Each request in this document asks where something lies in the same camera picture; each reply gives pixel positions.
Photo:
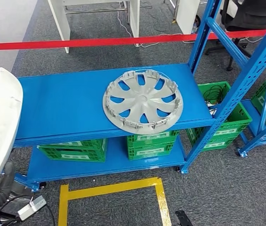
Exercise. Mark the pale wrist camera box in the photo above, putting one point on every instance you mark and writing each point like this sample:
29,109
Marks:
31,207

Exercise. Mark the white desk side panel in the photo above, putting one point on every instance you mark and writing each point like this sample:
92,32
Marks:
187,15

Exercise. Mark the grey wheel hubcap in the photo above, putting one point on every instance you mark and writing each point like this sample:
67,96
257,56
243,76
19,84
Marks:
145,99

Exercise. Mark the clear plastic bottle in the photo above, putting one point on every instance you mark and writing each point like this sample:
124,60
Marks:
194,28

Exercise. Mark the red barrier tape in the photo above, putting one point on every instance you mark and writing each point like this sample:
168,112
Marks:
99,41

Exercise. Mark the white curved plastic part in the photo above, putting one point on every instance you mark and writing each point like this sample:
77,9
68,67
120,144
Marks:
1,124

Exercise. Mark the black office chair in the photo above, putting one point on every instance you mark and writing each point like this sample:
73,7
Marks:
252,15

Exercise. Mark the white desk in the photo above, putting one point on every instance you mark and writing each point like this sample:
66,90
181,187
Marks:
61,21

